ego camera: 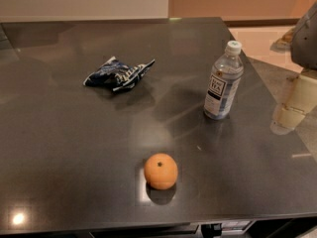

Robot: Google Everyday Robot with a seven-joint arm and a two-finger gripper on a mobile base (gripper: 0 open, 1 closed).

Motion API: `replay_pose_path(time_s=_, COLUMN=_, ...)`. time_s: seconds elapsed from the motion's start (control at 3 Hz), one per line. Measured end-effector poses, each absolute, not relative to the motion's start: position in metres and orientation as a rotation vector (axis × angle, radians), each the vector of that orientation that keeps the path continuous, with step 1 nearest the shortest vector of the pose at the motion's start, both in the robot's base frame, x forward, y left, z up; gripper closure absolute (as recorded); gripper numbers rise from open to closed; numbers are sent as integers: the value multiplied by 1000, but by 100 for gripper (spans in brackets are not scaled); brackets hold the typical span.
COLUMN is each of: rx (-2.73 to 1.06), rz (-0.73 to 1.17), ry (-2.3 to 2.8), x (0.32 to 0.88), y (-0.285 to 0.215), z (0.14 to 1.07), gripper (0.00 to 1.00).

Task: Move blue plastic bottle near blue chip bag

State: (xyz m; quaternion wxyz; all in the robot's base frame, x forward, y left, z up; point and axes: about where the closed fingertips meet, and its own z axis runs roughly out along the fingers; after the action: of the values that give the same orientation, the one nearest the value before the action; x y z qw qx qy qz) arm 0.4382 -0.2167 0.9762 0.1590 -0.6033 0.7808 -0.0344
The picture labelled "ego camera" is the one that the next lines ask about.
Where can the blue chip bag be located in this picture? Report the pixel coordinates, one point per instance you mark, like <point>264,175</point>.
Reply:
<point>117,75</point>

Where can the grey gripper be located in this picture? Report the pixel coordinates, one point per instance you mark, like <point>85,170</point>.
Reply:
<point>305,42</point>

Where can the orange fruit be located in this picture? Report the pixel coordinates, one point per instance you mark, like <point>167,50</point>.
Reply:
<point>161,171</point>

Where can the clear blue plastic bottle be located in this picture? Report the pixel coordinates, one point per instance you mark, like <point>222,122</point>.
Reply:
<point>225,77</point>

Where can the black device under table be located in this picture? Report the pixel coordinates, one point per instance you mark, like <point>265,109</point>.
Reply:
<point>226,228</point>

